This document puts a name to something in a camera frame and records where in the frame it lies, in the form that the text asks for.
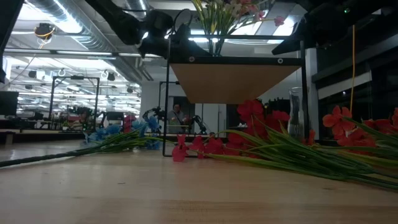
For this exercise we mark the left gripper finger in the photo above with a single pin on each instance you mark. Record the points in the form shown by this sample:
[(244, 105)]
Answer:
[(191, 49)]

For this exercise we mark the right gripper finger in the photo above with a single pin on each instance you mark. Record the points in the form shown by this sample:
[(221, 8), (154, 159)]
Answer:
[(293, 46)]

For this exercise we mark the pink artificial flower bunch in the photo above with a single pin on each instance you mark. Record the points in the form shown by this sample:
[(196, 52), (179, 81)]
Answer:
[(279, 20)]

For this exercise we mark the red artificial flower bunch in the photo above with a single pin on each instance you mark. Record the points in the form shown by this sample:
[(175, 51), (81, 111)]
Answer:
[(248, 109)]

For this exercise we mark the light blue artificial flower bunch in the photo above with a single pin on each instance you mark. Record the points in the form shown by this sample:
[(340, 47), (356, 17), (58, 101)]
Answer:
[(152, 123)]

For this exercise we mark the background black robot arm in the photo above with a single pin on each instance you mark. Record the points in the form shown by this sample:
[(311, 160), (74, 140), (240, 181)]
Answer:
[(198, 122), (155, 112)]

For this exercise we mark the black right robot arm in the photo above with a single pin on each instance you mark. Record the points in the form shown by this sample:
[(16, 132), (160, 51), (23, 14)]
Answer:
[(373, 12)]

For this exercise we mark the black-framed wooden shelf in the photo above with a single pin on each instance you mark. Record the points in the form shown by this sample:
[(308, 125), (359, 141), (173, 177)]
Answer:
[(230, 84)]

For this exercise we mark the clear glass vase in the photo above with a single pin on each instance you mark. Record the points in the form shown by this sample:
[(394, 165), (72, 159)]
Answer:
[(295, 105)]

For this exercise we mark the person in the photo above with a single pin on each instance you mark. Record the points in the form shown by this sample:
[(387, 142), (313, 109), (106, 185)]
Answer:
[(177, 119)]

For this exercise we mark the red storage rack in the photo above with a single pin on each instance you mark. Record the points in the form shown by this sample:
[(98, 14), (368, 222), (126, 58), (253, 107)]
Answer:
[(130, 124)]

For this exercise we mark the wooden workbench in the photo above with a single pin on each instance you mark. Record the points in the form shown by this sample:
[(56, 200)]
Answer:
[(40, 131)]

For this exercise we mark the black monitor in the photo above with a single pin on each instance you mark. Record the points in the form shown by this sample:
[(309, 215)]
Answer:
[(8, 104)]

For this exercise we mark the black metal station frame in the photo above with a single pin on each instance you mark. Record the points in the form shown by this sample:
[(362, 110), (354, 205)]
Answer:
[(74, 77)]

